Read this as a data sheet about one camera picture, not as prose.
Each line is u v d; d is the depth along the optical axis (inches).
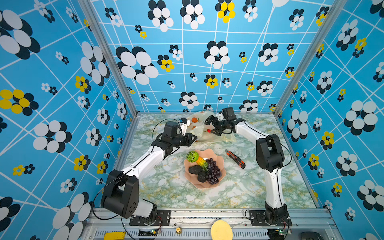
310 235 26.7
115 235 27.3
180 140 28.4
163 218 29.0
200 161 34.9
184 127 29.7
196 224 28.6
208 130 41.4
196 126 34.8
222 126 34.0
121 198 16.6
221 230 26.8
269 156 22.4
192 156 33.2
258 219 28.5
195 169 33.3
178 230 26.7
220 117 36.3
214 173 31.7
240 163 35.9
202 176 31.8
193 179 32.8
